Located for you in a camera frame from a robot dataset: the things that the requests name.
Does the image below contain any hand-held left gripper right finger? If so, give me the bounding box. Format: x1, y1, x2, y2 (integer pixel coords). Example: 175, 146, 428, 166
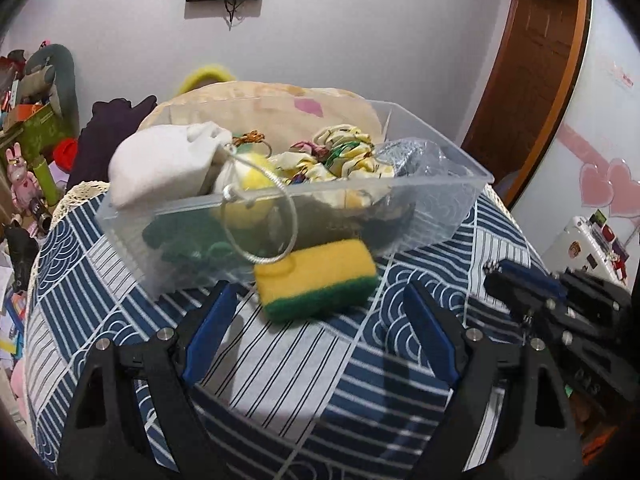
402, 280, 584, 480

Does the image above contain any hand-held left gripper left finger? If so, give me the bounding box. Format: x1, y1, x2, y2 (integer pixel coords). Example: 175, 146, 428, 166
57, 280, 240, 480

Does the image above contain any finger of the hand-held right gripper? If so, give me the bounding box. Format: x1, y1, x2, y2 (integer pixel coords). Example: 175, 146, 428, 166
554, 267, 637, 322
482, 258, 569, 327

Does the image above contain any green knitted glove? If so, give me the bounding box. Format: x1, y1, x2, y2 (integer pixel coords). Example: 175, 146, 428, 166
142, 209, 242, 272

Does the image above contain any clear plastic storage box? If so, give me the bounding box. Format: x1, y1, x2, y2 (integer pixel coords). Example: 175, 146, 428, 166
96, 100, 495, 297

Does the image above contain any yellow green sponge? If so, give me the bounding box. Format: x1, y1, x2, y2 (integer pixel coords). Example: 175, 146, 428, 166
253, 238, 379, 322

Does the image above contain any silver wire ring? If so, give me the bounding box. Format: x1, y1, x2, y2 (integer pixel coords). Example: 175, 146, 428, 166
222, 142, 300, 264

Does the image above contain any yellow felt ball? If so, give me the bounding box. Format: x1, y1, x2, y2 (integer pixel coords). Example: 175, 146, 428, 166
210, 152, 282, 229

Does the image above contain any white sock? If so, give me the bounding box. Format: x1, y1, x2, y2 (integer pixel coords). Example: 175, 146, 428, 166
107, 121, 234, 210

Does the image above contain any grey shiny pouch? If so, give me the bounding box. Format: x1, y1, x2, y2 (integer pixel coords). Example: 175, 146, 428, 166
375, 137, 452, 182

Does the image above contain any yellow floral cloth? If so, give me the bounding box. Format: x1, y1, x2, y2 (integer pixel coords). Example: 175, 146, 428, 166
272, 125, 397, 209

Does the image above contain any white stickered suitcase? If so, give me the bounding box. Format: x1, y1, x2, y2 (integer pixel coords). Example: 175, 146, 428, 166
542, 214, 634, 287

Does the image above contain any blue patterned tablecloth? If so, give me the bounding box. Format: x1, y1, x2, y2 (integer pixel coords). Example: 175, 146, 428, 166
25, 180, 567, 480

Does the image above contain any pile of papers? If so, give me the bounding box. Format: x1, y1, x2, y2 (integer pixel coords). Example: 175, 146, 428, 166
0, 250, 31, 411

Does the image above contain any black flashlight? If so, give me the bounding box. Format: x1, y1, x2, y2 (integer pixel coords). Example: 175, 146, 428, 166
27, 197, 54, 229

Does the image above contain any wooden door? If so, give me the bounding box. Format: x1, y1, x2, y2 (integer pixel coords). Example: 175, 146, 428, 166
460, 0, 589, 207

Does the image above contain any green bottle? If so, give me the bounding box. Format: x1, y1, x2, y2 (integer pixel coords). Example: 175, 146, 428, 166
32, 156, 59, 202

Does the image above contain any dark clothes pile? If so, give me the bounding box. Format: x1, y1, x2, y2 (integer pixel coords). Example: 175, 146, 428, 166
67, 94, 159, 192

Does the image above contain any red plush item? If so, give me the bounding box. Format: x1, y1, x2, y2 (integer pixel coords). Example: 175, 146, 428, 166
52, 137, 81, 169

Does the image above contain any pink rabbit figure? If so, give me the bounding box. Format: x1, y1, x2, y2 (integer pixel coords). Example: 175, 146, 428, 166
5, 142, 39, 214

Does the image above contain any beige patchwork quilt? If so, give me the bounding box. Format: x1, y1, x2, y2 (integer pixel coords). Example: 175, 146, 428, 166
137, 80, 389, 137

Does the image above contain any grey green plush toy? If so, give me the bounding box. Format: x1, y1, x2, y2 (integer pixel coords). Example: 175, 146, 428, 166
24, 43, 79, 132

